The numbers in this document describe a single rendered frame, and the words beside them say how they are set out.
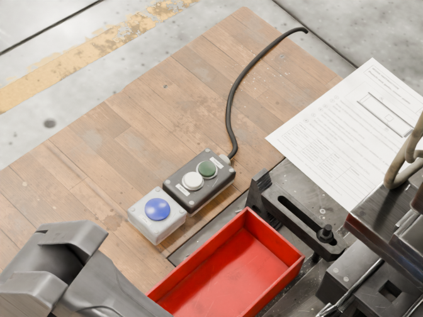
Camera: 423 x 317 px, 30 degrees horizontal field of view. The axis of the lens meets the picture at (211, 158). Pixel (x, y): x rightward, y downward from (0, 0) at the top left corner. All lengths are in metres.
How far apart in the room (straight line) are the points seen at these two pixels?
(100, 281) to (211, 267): 0.50
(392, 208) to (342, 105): 0.44
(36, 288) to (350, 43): 2.24
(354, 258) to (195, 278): 0.24
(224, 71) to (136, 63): 1.22
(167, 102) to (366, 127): 0.36
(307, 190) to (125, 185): 0.30
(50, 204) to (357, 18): 1.87
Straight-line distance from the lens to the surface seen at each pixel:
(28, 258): 0.80
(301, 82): 1.47
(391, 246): 1.00
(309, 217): 1.21
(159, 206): 1.23
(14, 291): 0.75
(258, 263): 1.24
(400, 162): 0.97
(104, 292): 0.73
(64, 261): 0.80
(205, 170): 1.27
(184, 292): 1.20
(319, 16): 2.92
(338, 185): 1.34
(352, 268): 1.17
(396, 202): 1.06
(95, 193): 1.29
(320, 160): 1.36
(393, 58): 2.85
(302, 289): 1.23
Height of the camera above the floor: 1.99
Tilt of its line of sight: 55 degrees down
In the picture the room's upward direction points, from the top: 9 degrees clockwise
